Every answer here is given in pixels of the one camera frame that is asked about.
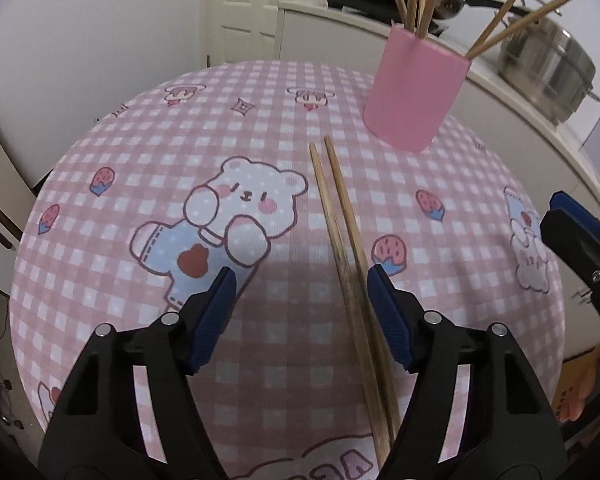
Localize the white door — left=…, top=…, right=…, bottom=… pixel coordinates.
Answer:
left=204, top=0, right=353, bottom=68

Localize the white counter cabinet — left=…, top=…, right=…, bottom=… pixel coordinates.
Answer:
left=277, top=0, right=600, bottom=211

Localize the bunch of wooden chopsticks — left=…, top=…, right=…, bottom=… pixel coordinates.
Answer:
left=378, top=0, right=578, bottom=60

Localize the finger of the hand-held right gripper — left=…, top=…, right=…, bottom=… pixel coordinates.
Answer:
left=550, top=192, right=600, bottom=249
left=540, top=208, right=600, bottom=292

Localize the pink checked bear tablecloth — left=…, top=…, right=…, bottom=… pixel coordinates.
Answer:
left=10, top=60, right=566, bottom=480

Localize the brown cardboard box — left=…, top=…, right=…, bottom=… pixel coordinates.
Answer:
left=550, top=352, right=596, bottom=408

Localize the person's right hand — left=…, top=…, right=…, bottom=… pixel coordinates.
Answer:
left=560, top=334, right=600, bottom=423

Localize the single bamboo chopstick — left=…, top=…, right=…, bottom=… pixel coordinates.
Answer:
left=323, top=135, right=402, bottom=451

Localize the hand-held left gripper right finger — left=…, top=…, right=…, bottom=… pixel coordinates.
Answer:
left=367, top=264, right=568, bottom=480

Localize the stainless steel steamer pot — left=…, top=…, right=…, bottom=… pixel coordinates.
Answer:
left=497, top=0, right=600, bottom=126

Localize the pink cup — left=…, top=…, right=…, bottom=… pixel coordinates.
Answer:
left=363, top=26, right=473, bottom=153

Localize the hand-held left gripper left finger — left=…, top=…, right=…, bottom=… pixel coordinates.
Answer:
left=37, top=266, right=237, bottom=480

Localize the wooden chopstick pair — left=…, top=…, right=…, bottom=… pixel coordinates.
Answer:
left=308, top=141, right=393, bottom=468

